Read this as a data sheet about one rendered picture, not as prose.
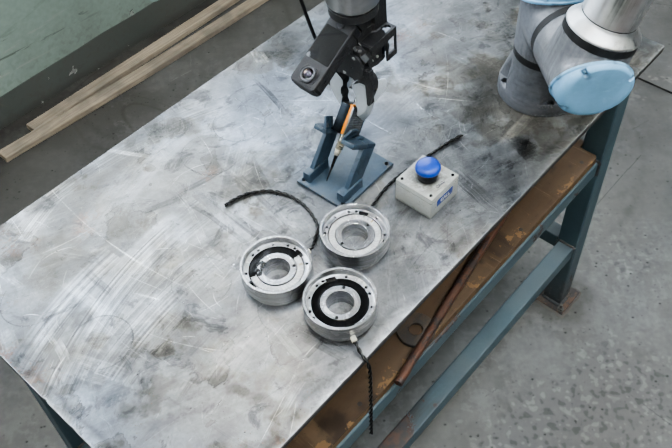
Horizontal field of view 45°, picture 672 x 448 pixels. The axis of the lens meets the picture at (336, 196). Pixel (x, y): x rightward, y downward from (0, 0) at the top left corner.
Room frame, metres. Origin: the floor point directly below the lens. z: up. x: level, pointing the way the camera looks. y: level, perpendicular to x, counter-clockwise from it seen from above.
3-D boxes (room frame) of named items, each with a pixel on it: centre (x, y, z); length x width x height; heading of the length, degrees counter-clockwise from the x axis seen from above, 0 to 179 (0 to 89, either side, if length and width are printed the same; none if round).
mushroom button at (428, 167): (0.86, -0.14, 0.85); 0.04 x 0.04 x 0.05
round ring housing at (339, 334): (0.65, 0.00, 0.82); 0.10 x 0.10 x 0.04
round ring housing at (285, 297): (0.72, 0.09, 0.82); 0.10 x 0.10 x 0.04
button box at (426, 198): (0.87, -0.15, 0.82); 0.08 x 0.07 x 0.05; 136
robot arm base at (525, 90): (1.11, -0.38, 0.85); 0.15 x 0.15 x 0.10
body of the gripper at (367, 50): (0.95, -0.05, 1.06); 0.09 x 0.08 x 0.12; 137
